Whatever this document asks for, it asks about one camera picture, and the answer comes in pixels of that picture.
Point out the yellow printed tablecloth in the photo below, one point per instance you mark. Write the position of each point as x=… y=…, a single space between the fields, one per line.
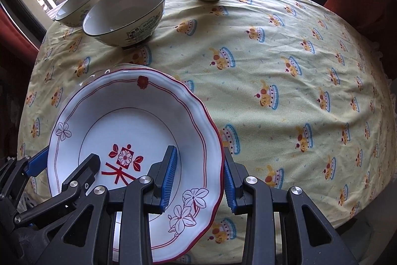
x=279 y=66

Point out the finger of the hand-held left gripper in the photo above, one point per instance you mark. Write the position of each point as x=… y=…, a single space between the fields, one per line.
x=83 y=172
x=38 y=162

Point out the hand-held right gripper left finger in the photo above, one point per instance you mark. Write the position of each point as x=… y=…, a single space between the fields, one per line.
x=169 y=178

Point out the red chair at left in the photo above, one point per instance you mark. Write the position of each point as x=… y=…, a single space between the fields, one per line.
x=15 y=35

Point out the white scalloped plate red trim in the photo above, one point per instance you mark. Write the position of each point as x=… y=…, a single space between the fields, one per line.
x=108 y=116

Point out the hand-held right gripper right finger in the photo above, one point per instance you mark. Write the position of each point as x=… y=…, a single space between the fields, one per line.
x=231 y=187

